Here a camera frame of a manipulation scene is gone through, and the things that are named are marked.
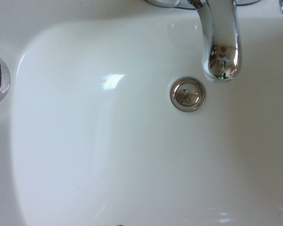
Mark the white ceramic sink basin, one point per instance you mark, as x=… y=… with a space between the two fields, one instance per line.
x=108 y=146

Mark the chrome sink drain stopper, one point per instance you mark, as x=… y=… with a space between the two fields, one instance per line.
x=188 y=94

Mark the chrome faucet spout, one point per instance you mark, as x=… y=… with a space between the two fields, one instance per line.
x=222 y=44

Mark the chrome faucet base plate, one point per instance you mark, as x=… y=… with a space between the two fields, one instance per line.
x=166 y=3

